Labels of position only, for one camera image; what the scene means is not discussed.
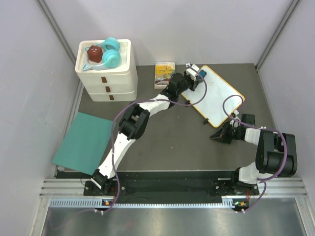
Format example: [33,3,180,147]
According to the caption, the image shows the blue bone-shaped eraser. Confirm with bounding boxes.
[199,70,207,77]

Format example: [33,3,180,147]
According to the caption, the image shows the whiteboard with orange frame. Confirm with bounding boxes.
[182,65,245,128]

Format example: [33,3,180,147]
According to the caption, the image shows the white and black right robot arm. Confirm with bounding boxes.
[210,120,297,196]

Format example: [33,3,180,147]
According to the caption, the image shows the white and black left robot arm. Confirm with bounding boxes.
[91,68,207,195]

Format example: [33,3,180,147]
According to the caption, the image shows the yellow illustrated book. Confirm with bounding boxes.
[154,62,176,89]

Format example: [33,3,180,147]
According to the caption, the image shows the white three-drawer storage unit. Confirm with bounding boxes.
[75,39,138,102]

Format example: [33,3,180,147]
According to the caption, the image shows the teal cat-ear headphones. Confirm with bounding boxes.
[82,37,121,71]

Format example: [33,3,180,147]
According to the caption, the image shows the dark red plush cube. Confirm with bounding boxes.
[87,45,103,63]

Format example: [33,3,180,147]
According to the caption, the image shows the teal paper sheet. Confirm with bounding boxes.
[52,112,114,175]

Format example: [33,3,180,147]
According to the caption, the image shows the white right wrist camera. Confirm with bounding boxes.
[230,110,241,128]

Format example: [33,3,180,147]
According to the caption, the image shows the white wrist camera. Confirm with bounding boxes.
[186,63,200,81]
[230,110,241,128]

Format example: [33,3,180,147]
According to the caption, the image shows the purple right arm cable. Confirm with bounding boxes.
[222,94,288,214]

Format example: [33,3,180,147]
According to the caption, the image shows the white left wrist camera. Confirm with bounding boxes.
[186,63,200,81]

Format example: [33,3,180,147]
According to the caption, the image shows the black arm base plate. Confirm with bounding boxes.
[84,178,259,201]

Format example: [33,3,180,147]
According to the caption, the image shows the grey slotted cable duct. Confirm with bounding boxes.
[50,198,247,209]

